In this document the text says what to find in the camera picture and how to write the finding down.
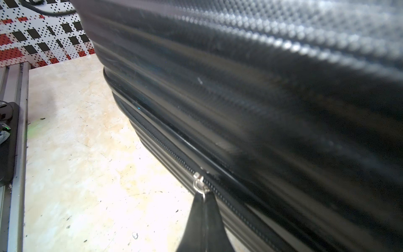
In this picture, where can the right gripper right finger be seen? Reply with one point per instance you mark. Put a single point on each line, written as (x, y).
(216, 239)

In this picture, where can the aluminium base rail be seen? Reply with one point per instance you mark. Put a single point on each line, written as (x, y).
(14, 110)

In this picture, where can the silver zipper pull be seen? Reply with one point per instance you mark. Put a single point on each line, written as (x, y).
(199, 185)

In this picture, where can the black ribbed hard-shell suitcase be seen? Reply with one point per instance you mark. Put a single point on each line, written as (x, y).
(292, 111)

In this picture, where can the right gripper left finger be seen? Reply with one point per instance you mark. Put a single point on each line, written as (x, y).
(193, 239)

